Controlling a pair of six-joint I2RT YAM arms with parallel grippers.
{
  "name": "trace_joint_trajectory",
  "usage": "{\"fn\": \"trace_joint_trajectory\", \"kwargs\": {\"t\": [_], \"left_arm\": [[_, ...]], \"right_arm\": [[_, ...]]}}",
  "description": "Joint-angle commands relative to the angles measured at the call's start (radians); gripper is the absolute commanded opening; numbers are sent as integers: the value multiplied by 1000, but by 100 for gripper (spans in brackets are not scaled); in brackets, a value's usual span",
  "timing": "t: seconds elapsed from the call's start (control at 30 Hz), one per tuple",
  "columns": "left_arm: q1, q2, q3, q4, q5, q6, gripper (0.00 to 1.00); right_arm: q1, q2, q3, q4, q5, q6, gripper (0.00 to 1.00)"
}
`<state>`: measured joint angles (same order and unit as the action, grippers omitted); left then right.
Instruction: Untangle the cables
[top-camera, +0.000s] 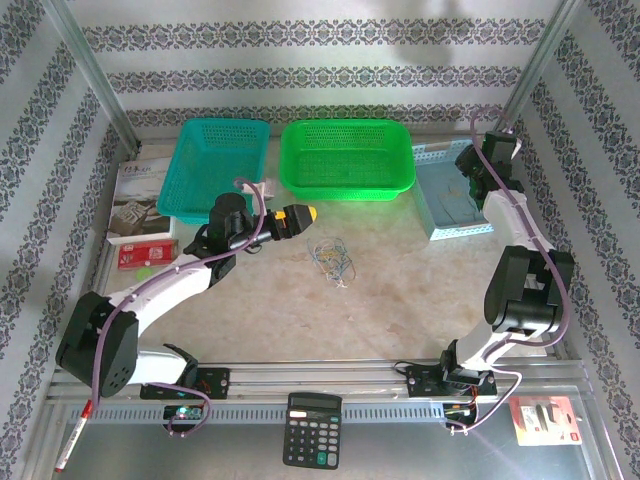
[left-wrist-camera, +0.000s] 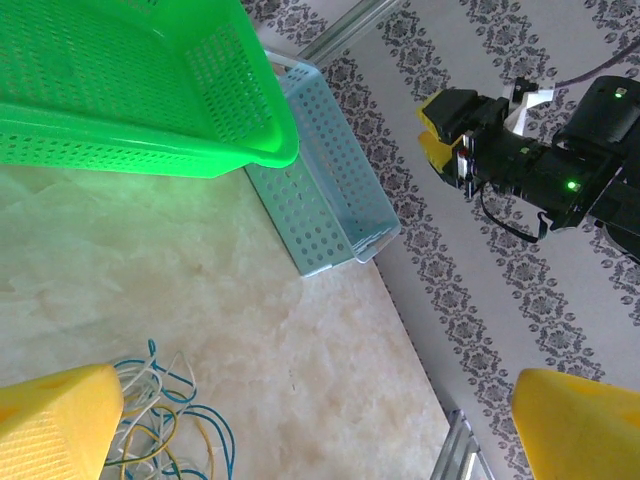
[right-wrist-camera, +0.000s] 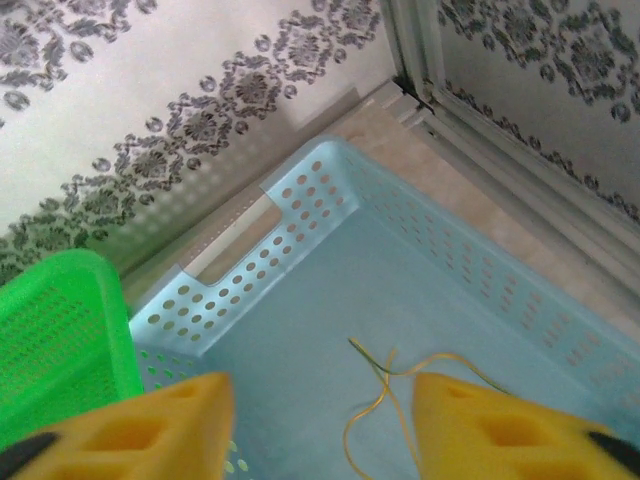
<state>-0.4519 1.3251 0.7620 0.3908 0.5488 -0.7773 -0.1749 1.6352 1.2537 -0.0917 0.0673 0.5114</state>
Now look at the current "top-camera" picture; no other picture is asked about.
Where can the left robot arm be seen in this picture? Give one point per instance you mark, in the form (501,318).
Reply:
(165,282)

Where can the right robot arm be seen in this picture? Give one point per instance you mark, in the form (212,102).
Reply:
(520,290)

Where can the teal plastic basket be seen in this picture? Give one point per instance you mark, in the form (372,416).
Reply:
(210,170)

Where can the light blue plastic basket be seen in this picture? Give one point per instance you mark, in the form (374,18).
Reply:
(445,200)

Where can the green plastic basket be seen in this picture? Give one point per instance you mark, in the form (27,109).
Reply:
(345,160)

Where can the red flat box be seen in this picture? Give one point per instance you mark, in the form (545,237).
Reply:
(147,252)

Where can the white grey book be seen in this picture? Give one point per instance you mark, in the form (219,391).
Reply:
(140,195)

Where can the green round sticker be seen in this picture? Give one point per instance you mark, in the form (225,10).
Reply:
(144,273)

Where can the small controller board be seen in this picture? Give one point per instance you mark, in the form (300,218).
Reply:
(460,411)
(184,412)

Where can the black calculator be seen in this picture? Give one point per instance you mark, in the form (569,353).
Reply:
(312,430)

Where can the red marker pen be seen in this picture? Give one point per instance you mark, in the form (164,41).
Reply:
(75,432)

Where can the red flash drive package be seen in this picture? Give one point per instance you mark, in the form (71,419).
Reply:
(545,420)

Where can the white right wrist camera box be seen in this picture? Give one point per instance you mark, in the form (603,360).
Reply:
(516,145)

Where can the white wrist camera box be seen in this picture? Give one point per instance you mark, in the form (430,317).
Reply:
(516,145)
(267,188)

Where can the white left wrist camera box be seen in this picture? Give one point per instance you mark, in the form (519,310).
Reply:
(267,188)

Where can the aluminium frame post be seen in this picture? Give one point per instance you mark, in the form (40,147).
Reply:
(95,75)
(540,55)

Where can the aluminium mounting rail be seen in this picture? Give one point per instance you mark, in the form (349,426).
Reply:
(320,375)

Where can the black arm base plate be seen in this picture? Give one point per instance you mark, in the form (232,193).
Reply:
(215,382)
(425,382)

